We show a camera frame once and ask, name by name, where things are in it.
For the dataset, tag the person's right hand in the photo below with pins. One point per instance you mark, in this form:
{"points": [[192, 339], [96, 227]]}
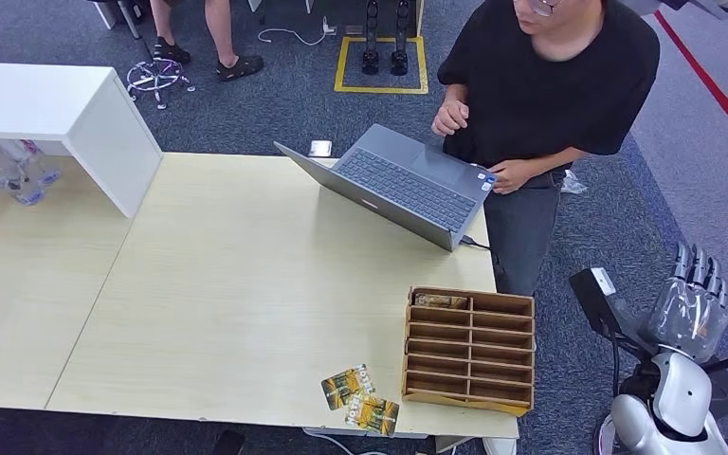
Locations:
{"points": [[450, 118]]}

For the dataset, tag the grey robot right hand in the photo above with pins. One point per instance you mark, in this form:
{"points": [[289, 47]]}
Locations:
{"points": [[690, 314]]}

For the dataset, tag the person's left hand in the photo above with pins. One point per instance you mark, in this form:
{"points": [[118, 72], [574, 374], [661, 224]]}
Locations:
{"points": [[511, 176]]}

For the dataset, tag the person's right forearm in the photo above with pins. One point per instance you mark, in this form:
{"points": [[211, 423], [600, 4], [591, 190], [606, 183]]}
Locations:
{"points": [[455, 93]]}

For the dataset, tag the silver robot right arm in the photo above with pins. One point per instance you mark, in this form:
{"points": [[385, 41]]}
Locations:
{"points": [[684, 395]]}

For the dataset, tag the person's left forearm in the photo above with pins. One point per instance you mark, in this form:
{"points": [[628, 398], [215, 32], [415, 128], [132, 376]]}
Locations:
{"points": [[558, 162]]}

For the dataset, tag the person in black shirt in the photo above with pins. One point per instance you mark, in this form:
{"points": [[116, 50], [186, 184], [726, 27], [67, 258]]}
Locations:
{"points": [[558, 94]]}

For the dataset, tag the hotel card inside organizer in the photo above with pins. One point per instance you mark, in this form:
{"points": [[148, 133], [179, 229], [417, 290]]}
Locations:
{"points": [[440, 301]]}

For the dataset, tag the wooden slotted card organizer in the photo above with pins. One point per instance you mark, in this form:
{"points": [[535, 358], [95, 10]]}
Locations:
{"points": [[469, 351]]}

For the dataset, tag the person in sandals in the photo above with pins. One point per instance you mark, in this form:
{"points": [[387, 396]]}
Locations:
{"points": [[219, 31]]}

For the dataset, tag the yellow black hotel card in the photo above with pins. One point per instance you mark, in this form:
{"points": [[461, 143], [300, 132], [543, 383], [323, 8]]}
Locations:
{"points": [[345, 386], [376, 416]]}

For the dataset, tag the crumpled clear plastic wrapper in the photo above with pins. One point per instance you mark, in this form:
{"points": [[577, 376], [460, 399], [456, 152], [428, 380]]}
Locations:
{"points": [[573, 183]]}

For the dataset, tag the grey open laptop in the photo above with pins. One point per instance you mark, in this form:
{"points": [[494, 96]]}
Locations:
{"points": [[411, 185]]}

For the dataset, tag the black robot leg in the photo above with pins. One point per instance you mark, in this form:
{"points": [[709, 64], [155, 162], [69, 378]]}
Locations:
{"points": [[400, 50], [371, 50]]}

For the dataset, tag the black round stand base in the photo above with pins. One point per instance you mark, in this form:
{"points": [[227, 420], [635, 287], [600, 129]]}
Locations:
{"points": [[723, 392]]}

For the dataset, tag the yellow floor tape square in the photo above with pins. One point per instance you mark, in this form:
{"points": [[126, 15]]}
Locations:
{"points": [[339, 69]]}

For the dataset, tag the small white box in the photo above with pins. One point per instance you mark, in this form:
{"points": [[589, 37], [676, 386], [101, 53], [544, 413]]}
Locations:
{"points": [[320, 149]]}

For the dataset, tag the clear-framed eyeglasses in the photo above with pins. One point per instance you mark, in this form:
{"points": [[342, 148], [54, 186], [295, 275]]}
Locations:
{"points": [[543, 6]]}

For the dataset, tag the silver-rimmed round black base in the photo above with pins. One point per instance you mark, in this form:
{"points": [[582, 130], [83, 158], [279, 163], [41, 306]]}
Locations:
{"points": [[600, 439]]}

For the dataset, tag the chrome stool base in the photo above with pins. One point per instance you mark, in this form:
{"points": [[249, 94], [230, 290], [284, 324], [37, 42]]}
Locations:
{"points": [[157, 76]]}

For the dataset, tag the white furniture legs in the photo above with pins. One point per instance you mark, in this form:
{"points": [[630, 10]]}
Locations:
{"points": [[126, 16]]}

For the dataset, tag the white desk riser shelf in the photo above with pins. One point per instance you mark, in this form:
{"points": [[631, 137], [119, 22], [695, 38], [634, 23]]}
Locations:
{"points": [[81, 119]]}

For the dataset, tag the clear plastic water bottle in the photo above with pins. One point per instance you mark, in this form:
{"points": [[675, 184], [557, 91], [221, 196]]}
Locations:
{"points": [[36, 160], [6, 176]]}

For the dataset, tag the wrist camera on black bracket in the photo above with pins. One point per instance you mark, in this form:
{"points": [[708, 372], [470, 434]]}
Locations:
{"points": [[593, 295]]}

